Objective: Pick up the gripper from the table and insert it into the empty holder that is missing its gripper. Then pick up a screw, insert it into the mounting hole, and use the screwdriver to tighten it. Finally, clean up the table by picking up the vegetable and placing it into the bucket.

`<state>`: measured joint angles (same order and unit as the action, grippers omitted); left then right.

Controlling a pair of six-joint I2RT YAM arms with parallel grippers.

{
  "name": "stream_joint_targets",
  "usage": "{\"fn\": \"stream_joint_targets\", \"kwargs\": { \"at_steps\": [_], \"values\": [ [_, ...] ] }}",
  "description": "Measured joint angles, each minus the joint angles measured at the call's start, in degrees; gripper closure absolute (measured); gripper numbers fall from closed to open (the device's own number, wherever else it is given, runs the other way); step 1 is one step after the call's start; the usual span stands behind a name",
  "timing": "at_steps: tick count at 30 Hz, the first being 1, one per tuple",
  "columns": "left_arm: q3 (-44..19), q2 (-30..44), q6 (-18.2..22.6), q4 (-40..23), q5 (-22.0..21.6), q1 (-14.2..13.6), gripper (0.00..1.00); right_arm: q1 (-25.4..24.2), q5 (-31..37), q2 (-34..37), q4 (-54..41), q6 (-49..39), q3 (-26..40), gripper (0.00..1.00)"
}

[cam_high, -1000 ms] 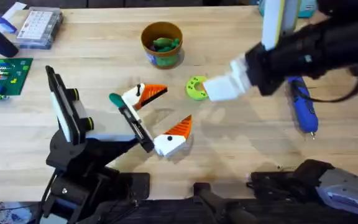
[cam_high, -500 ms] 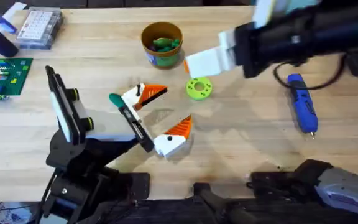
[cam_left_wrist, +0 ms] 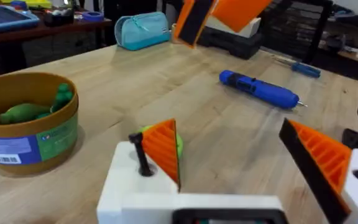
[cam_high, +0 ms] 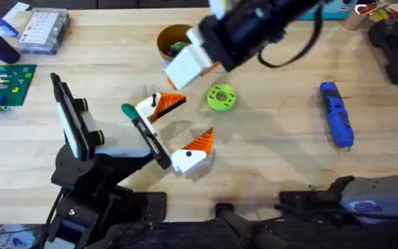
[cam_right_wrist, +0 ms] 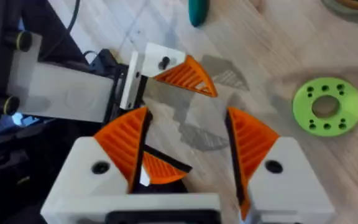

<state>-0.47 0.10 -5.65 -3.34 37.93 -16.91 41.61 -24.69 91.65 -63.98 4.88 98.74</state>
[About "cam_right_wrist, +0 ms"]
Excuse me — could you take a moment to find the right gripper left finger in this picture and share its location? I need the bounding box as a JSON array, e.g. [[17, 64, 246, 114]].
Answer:
[[44, 107, 153, 211]]

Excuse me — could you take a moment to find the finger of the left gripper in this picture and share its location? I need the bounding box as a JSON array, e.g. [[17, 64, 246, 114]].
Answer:
[[141, 42, 219, 98]]

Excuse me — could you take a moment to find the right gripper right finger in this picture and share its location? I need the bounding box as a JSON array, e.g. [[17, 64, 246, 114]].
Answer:
[[224, 107, 337, 224]]

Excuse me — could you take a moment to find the green disc with holes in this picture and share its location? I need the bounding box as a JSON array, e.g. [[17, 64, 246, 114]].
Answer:
[[292, 77, 358, 138]]

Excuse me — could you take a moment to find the orange ribbed wedge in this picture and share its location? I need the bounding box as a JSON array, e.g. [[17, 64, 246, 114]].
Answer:
[[140, 145, 193, 187]]

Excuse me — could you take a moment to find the teal toy vegetable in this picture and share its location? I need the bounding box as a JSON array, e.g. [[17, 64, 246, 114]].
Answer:
[[187, 0, 209, 28]]

